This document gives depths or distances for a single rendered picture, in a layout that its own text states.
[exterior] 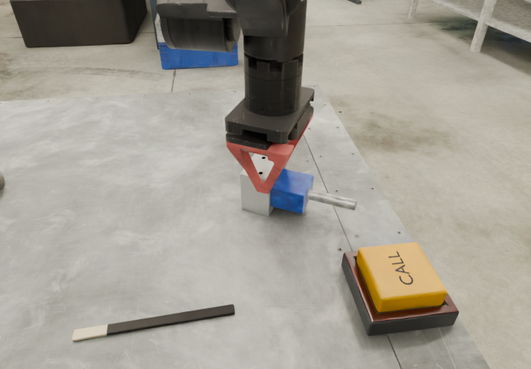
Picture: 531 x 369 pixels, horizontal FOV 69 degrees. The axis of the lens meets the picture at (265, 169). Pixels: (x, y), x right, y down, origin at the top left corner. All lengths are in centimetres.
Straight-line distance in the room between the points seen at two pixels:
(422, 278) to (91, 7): 370
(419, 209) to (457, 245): 22
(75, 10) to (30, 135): 325
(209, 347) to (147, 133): 39
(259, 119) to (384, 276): 18
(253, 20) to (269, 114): 11
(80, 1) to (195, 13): 356
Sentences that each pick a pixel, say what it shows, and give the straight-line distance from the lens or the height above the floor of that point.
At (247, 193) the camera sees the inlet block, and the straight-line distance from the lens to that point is 45.
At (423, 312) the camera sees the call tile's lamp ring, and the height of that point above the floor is 82.
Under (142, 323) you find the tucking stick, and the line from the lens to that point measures 38.
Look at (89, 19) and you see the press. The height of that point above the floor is 23.
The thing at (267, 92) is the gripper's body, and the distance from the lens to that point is 37.
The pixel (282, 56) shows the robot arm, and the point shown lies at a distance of 36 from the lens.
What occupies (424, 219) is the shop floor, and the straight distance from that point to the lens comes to 177.
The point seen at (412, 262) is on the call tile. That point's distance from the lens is 39.
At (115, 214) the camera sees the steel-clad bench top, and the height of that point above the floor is 80.
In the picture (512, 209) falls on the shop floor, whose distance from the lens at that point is 199.
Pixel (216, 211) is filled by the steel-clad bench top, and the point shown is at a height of 80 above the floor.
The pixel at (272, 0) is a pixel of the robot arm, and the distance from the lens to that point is 28.
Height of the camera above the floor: 111
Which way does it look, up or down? 36 degrees down
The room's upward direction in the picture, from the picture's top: straight up
